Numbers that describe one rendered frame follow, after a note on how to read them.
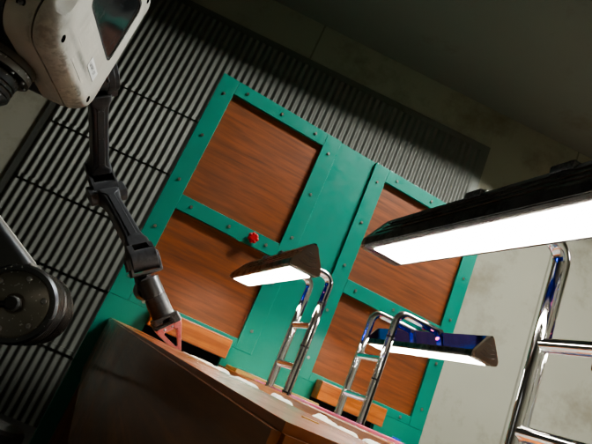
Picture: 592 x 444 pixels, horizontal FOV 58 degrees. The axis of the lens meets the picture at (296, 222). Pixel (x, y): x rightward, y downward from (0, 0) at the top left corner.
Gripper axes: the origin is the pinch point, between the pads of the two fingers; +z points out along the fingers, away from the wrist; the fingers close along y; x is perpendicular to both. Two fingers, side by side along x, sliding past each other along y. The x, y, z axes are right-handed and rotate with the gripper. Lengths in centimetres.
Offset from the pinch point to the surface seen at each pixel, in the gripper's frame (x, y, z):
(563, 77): -333, 127, -35
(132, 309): 3, 53, -12
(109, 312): 10, 53, -15
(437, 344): -67, -7, 32
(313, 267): -33.5, -24.8, -6.1
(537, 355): -34, -85, 12
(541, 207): -29, -100, -9
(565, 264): -44, -85, 3
